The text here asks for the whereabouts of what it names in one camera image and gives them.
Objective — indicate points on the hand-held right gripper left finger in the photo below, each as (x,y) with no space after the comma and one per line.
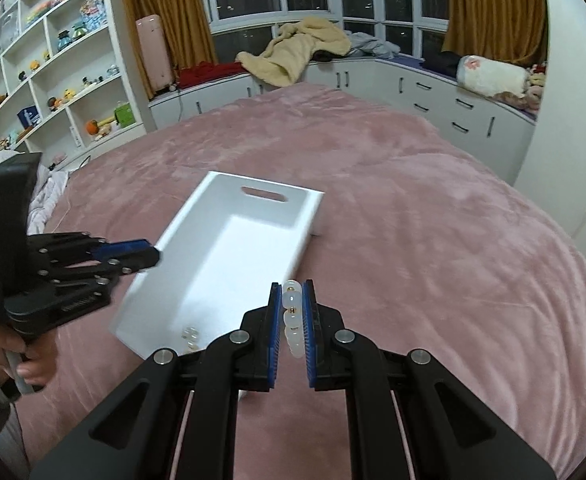
(273,335)

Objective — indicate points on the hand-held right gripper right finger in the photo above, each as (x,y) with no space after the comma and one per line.
(310,335)

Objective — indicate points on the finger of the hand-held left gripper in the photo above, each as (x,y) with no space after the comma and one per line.
(123,248)
(138,262)

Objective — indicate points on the white storage box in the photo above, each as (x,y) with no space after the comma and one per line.
(223,260)

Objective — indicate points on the person's left hand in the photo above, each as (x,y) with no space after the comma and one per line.
(40,365)

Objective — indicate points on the white bedding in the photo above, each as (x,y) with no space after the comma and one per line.
(48,195)

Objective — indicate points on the blue box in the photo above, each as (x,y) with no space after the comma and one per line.
(29,116)

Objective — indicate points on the green box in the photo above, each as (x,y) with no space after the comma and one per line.
(125,115)

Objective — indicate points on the pink fleece blanket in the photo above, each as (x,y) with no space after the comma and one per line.
(423,260)

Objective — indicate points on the red cloth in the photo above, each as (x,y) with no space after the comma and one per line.
(208,74)

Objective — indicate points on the pink suitcase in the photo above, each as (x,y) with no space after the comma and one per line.
(155,52)

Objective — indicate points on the white bookshelf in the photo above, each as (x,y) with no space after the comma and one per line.
(38,35)

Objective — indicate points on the mustard curtain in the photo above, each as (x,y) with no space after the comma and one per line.
(168,15)
(495,10)

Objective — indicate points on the yellow fleece robe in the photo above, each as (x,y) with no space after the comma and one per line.
(293,52)

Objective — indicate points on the white window seat cabinets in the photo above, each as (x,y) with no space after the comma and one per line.
(423,95)

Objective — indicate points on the grey cloth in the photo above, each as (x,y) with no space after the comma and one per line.
(373,45)

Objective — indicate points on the dark cloth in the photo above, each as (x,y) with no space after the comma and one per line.
(443,64)

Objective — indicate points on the floral rolled pillow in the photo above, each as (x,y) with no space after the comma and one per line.
(493,76)

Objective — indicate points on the plush toys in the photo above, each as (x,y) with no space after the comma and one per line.
(530,92)

